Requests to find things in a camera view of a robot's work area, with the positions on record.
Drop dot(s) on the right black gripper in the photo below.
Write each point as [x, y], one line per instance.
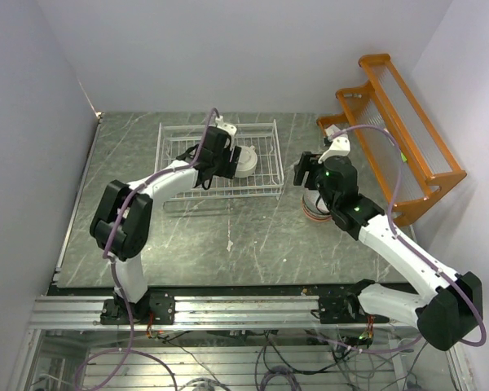
[309, 162]

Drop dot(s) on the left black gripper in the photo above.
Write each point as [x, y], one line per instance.
[229, 170]

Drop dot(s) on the white handled bowl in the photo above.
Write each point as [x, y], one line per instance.
[248, 162]

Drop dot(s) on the grey blue bowl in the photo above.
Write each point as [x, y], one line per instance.
[314, 203]

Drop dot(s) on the white wire dish rack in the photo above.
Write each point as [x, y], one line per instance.
[259, 172]

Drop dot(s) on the beige patterned bowl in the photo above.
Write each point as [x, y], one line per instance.
[315, 216]

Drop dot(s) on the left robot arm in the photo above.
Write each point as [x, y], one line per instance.
[121, 223]

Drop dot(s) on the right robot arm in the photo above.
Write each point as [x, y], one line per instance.
[445, 305]

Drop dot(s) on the orange wooden shelf rack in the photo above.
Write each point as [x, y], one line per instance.
[390, 120]

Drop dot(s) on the white red small box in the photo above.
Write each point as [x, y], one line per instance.
[331, 131]

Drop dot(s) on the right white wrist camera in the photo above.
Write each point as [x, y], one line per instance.
[340, 146]

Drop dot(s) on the aluminium mounting rail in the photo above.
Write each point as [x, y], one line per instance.
[190, 313]

